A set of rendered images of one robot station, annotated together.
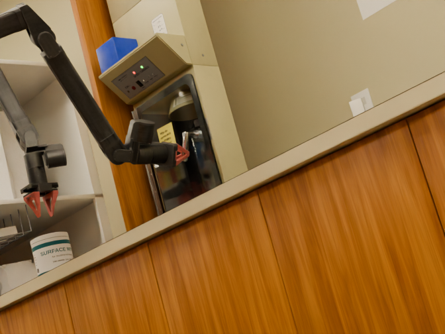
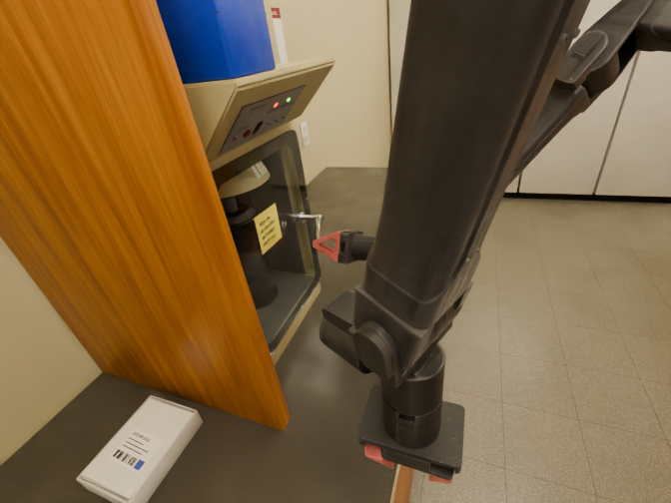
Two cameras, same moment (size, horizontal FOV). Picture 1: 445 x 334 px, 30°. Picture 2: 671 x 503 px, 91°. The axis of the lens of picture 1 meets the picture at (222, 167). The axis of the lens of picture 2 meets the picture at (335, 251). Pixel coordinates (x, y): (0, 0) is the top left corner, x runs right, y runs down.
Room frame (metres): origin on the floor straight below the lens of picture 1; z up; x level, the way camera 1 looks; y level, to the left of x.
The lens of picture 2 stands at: (2.62, 0.73, 1.53)
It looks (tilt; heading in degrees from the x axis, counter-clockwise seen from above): 32 degrees down; 250
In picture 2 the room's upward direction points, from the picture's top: 8 degrees counter-clockwise
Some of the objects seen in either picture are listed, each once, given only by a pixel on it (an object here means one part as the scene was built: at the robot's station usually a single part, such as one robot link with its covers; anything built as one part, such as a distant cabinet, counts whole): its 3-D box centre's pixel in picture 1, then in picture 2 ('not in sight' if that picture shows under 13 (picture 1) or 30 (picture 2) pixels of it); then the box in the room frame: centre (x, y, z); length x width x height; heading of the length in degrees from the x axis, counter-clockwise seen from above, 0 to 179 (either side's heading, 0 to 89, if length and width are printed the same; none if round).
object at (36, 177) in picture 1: (38, 180); (411, 410); (2.50, 0.57, 1.21); 0.10 x 0.07 x 0.07; 136
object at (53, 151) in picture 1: (44, 150); (371, 328); (2.52, 0.53, 1.30); 0.11 x 0.09 x 0.12; 110
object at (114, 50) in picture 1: (119, 56); (214, 36); (2.55, 0.23, 1.56); 0.10 x 0.10 x 0.09; 46
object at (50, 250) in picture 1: (53, 257); not in sight; (2.81, 0.64, 1.02); 0.13 x 0.13 x 0.15
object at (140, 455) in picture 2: not in sight; (145, 447); (2.86, 0.28, 0.96); 0.16 x 0.12 x 0.04; 46
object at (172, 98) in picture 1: (176, 150); (279, 245); (2.52, 0.12, 1.19); 0.30 x 0.01 x 0.40; 45
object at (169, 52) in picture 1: (144, 70); (271, 104); (2.49, 0.16, 1.46); 0.32 x 0.11 x 0.10; 46
